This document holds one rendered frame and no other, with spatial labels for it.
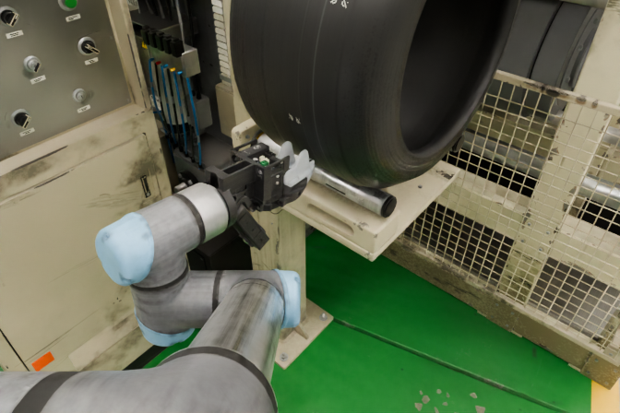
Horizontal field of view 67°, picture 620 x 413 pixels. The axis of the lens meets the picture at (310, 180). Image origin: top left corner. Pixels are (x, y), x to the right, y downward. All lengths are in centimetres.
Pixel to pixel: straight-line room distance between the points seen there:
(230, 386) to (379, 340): 150
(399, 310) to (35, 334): 119
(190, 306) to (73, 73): 70
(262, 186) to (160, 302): 20
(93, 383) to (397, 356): 154
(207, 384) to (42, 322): 113
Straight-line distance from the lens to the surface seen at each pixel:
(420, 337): 182
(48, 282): 133
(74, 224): 127
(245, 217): 68
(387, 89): 66
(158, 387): 28
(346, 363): 173
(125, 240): 57
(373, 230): 90
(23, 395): 28
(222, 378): 30
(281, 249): 140
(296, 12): 66
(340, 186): 92
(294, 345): 175
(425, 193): 110
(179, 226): 59
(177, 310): 64
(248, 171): 65
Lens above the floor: 149
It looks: 39 degrees down
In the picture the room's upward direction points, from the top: straight up
